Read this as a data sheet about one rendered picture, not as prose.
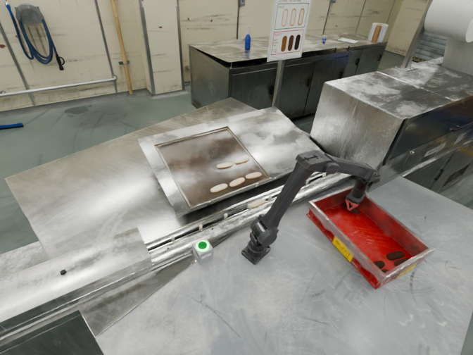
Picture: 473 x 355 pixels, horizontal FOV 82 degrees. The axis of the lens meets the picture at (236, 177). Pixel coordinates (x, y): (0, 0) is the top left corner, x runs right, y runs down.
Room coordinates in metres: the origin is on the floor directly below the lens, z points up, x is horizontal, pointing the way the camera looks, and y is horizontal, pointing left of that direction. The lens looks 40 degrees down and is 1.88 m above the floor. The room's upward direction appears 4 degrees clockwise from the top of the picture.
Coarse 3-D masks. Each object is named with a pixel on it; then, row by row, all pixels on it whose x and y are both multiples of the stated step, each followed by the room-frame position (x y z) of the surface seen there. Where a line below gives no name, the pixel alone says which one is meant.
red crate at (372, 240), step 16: (336, 208) 1.07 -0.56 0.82; (320, 224) 0.93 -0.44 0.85; (336, 224) 0.96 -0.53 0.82; (352, 224) 0.97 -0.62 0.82; (368, 224) 0.97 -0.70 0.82; (352, 240) 0.86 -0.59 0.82; (368, 240) 0.87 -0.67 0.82; (384, 240) 0.87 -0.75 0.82; (368, 256) 0.77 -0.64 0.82; (384, 256) 0.78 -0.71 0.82; (368, 272) 0.66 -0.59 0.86
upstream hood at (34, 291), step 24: (120, 240) 0.69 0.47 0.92; (48, 264) 0.56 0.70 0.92; (72, 264) 0.57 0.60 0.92; (96, 264) 0.58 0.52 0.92; (120, 264) 0.58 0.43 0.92; (144, 264) 0.61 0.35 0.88; (0, 288) 0.46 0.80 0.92; (24, 288) 0.46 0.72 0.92; (48, 288) 0.47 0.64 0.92; (72, 288) 0.48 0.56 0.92; (96, 288) 0.51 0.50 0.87; (0, 312) 0.38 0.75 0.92; (24, 312) 0.38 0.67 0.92
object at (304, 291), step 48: (384, 192) 1.24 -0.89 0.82; (432, 192) 1.27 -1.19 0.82; (240, 240) 0.81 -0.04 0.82; (288, 240) 0.84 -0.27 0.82; (432, 240) 0.90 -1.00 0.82; (192, 288) 0.56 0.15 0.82; (240, 288) 0.57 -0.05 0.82; (288, 288) 0.59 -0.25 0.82; (336, 288) 0.60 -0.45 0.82; (384, 288) 0.62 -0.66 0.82; (432, 288) 0.64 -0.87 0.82; (144, 336) 0.37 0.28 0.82; (192, 336) 0.38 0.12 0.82; (240, 336) 0.39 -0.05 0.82; (288, 336) 0.41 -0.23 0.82; (336, 336) 0.42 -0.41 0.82; (384, 336) 0.43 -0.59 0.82; (432, 336) 0.44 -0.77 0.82
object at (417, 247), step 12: (336, 192) 1.09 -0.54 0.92; (348, 192) 1.13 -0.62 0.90; (312, 204) 0.99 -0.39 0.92; (324, 204) 1.05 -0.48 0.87; (360, 204) 1.08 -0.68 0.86; (372, 204) 1.03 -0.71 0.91; (324, 216) 0.91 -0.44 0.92; (372, 216) 1.01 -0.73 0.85; (384, 216) 0.96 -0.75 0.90; (336, 228) 0.84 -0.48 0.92; (384, 228) 0.94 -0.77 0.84; (396, 228) 0.90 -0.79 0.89; (408, 228) 0.87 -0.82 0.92; (348, 240) 0.78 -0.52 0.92; (396, 240) 0.87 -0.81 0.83; (408, 240) 0.83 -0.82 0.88; (420, 240) 0.81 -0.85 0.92; (360, 252) 0.72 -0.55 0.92; (420, 252) 0.78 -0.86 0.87; (432, 252) 0.76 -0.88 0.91; (372, 264) 0.66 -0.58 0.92; (408, 264) 0.68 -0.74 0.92; (384, 276) 0.61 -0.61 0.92; (396, 276) 0.64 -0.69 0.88
